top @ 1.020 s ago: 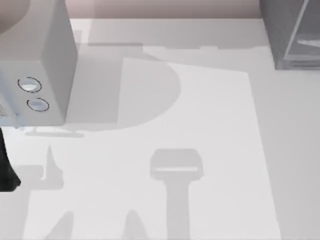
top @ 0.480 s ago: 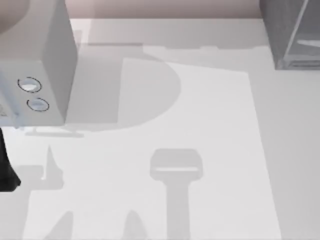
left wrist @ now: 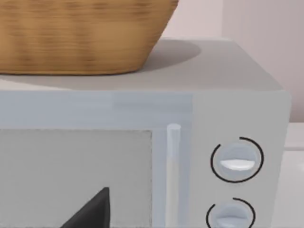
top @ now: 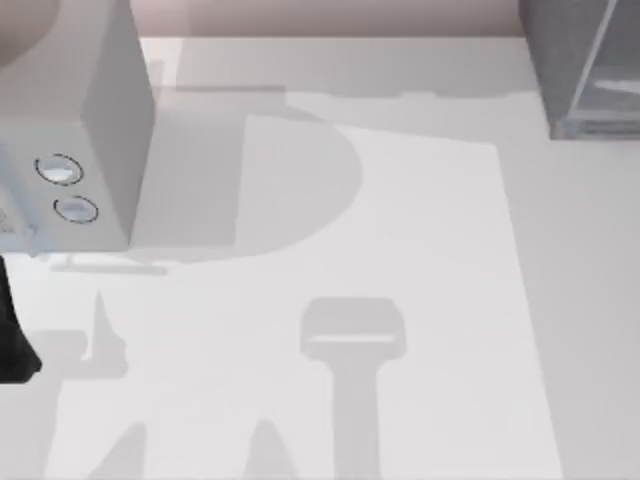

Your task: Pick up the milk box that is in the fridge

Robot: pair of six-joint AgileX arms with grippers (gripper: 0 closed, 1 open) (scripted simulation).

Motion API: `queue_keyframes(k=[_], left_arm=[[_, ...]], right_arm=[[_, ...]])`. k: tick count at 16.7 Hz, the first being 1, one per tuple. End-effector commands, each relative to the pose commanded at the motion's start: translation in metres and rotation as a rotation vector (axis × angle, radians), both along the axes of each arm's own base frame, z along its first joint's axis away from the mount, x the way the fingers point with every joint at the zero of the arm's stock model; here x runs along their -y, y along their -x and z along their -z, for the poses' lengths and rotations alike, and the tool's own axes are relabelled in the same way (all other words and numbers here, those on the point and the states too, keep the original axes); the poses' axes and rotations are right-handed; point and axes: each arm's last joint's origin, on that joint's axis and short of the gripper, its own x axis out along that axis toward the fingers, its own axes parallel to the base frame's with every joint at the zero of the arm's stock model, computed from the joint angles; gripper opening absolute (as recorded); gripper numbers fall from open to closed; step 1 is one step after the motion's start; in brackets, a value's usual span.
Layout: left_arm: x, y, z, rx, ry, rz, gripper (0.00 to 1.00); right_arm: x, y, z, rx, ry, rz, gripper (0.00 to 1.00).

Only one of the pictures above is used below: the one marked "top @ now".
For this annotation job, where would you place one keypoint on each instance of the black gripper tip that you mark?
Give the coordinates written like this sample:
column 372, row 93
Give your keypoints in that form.
column 12, row 345

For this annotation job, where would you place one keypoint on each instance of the round microwave knob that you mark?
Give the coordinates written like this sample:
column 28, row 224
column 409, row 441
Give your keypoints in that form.
column 59, row 169
column 75, row 209

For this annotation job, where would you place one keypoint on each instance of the pale microwave oven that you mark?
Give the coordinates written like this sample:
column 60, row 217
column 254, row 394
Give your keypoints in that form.
column 105, row 125

